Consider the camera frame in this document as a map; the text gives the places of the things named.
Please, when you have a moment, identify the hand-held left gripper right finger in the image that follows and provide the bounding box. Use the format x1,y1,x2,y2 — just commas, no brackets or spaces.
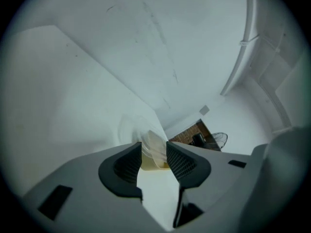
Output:
166,141,259,231

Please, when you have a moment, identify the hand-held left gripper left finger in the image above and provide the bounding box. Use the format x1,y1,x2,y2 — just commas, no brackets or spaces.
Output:
21,141,171,233

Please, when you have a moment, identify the clear plastic cup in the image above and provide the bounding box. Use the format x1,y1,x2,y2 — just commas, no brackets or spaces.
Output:
118,115,171,172

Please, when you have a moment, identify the black standing fan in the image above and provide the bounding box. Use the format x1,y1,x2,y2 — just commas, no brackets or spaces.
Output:
210,132,229,152

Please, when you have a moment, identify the black chair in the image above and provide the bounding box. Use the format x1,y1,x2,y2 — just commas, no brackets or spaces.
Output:
191,133,205,147

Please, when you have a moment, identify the white cable trunking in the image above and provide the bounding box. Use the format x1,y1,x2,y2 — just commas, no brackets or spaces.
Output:
255,30,296,133

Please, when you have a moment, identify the white wall pipe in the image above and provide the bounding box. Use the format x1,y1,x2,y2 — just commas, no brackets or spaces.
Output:
220,0,259,97

